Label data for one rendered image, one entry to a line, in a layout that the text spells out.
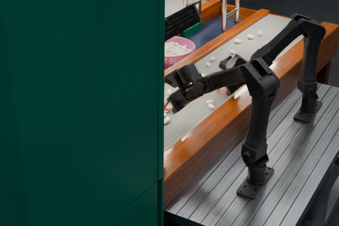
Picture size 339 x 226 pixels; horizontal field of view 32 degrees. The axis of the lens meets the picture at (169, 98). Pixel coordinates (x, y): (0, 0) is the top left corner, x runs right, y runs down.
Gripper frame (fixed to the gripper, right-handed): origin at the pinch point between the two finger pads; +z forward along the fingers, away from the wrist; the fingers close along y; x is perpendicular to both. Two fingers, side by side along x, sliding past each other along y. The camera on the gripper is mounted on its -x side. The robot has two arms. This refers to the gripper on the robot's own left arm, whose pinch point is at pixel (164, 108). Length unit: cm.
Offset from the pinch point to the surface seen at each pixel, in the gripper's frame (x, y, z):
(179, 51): -16, -63, 30
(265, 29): -2, -117, 14
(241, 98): 14.7, -32.2, -9.7
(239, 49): -1, -84, 12
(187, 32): -23, -97, 45
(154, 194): 18, 45, -19
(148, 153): 6, 49, -30
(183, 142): 13.6, 10.3, -8.4
